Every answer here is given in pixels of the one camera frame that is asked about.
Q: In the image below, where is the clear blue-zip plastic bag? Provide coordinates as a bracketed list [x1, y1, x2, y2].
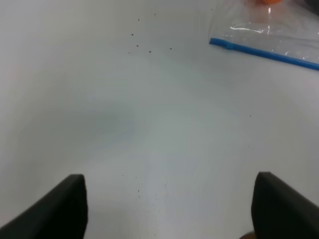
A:
[209, 0, 319, 70]

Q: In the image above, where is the orange fruit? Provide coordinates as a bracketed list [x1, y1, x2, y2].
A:
[260, 0, 282, 5]

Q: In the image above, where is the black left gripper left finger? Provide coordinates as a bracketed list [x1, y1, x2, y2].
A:
[0, 174, 88, 239]

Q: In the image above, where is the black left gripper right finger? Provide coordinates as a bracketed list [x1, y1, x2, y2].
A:
[251, 172, 319, 239]

